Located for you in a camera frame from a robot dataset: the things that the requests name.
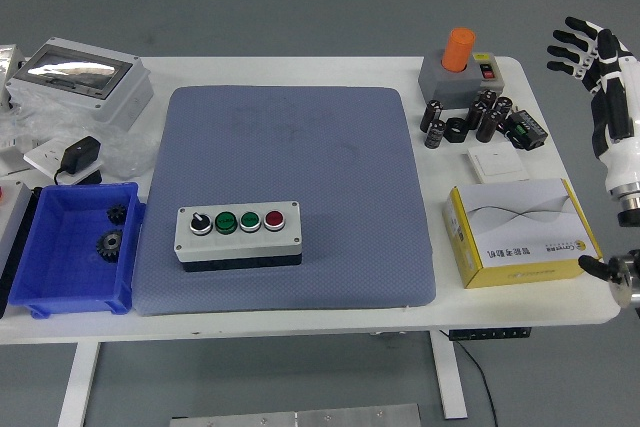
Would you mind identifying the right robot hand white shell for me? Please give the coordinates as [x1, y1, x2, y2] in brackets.
[546, 16, 640, 194]

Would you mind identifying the grey four-button control box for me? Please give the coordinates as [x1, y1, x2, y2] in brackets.
[173, 200, 304, 273]

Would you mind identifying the grey box with red button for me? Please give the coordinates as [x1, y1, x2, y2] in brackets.
[0, 179, 34, 273]

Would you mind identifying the black module green terminal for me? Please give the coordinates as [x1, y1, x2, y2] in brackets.
[503, 109, 549, 151]

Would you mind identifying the yellow and white cardboard box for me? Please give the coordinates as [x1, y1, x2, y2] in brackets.
[442, 177, 604, 290]

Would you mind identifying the grey base block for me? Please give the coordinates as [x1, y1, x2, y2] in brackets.
[417, 49, 494, 111]

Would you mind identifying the orange cylinder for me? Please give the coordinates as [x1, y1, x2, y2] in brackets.
[441, 27, 477, 74]

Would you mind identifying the black table height controller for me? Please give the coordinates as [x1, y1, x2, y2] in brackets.
[448, 327, 532, 342]

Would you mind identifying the white table leg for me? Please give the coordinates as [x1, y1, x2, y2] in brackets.
[430, 331, 469, 421]
[57, 341, 101, 427]

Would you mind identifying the grey-blue table mat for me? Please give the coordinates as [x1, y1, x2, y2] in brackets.
[133, 85, 436, 317]

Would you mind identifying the silver metal plate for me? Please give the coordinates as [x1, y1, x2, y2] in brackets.
[169, 402, 421, 427]

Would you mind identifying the clear plastic bag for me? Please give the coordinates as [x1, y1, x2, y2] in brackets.
[0, 91, 156, 181]

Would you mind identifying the large black bevel gear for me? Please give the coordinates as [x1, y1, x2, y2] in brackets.
[95, 228, 125, 264]

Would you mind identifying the black power adapter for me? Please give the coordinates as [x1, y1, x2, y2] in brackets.
[53, 135, 103, 186]

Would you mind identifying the blue plastic bin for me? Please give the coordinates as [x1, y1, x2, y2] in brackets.
[8, 181, 147, 319]

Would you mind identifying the white socket plate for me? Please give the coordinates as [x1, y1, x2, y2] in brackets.
[23, 139, 106, 186]

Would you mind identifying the white wall switch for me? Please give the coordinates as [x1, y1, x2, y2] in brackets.
[467, 145, 531, 184]

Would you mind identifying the grey switch box yellow label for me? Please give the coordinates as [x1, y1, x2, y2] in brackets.
[472, 51, 506, 94]

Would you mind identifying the black hexagonal ring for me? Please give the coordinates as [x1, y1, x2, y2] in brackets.
[443, 117, 470, 144]

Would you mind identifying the thin black cable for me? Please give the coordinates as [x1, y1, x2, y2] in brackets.
[452, 339, 499, 427]

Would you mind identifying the grey enclosure with clear window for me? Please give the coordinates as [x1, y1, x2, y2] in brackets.
[4, 36, 155, 132]

